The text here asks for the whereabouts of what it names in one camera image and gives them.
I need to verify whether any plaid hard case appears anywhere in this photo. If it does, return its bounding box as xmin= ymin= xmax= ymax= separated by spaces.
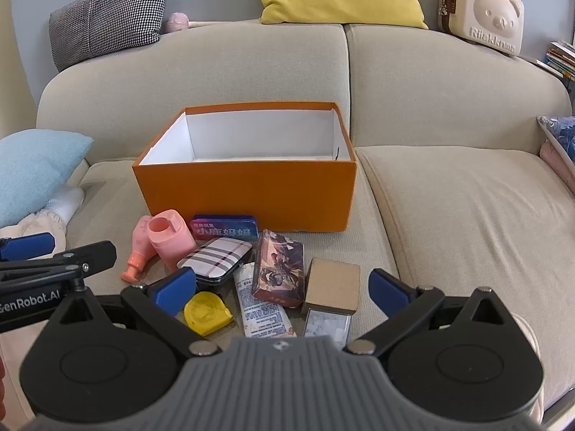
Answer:
xmin=176 ymin=239 xmax=254 ymax=289

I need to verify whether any small clear plastic box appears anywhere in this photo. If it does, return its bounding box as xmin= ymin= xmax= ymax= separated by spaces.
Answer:
xmin=302 ymin=305 xmax=352 ymax=346

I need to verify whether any blue printed tin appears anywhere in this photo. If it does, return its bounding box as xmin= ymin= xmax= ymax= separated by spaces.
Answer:
xmin=189 ymin=214 xmax=260 ymax=245

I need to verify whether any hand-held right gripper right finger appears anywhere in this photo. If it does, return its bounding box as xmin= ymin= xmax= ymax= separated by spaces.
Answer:
xmin=344 ymin=268 xmax=517 ymax=360

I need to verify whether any white fleece garment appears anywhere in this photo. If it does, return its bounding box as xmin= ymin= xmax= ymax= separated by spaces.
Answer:
xmin=0 ymin=186 xmax=86 ymax=252

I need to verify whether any pink pompom toy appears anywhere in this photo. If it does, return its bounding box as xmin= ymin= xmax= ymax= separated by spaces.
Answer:
xmin=162 ymin=13 xmax=216 ymax=34

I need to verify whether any printed card box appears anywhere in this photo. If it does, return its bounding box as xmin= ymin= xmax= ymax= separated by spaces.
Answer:
xmin=250 ymin=229 xmax=306 ymax=310

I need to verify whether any pink plastic cup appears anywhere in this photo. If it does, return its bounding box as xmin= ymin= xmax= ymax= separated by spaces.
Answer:
xmin=148 ymin=209 xmax=198 ymax=273

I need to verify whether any light blue pillow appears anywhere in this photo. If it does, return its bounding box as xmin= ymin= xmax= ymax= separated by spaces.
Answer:
xmin=0 ymin=129 xmax=95 ymax=230

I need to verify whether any brown cardboard box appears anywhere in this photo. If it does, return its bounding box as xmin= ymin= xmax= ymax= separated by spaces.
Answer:
xmin=301 ymin=257 xmax=361 ymax=317

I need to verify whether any pink plastic bottle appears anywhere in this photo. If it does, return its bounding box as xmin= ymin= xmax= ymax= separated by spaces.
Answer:
xmin=120 ymin=215 xmax=158 ymax=283

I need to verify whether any blue patterned pillow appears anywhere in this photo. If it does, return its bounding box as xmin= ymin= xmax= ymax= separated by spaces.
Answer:
xmin=537 ymin=115 xmax=575 ymax=158

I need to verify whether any stack of books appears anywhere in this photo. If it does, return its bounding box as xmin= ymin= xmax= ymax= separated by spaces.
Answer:
xmin=534 ymin=40 xmax=575 ymax=84

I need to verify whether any houndstooth pillow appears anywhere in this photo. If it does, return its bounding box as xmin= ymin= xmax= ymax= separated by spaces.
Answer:
xmin=49 ymin=0 xmax=170 ymax=73

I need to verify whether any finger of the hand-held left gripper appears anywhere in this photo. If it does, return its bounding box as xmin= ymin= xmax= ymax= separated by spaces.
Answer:
xmin=0 ymin=232 xmax=55 ymax=261
xmin=0 ymin=241 xmax=118 ymax=289

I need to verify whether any white printed paper packet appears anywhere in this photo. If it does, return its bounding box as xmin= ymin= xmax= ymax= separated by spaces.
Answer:
xmin=233 ymin=263 xmax=297 ymax=338

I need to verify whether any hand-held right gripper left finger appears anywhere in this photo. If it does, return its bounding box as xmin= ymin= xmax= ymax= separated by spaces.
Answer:
xmin=45 ymin=267 xmax=223 ymax=360

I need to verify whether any pink pillow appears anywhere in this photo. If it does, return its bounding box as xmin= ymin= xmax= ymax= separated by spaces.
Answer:
xmin=539 ymin=139 xmax=575 ymax=194

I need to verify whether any orange cardboard box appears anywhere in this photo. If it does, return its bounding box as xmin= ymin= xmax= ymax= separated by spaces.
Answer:
xmin=132 ymin=102 xmax=359 ymax=234

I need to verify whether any yellow tape measure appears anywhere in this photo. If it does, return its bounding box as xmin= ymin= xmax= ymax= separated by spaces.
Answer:
xmin=183 ymin=291 xmax=235 ymax=337

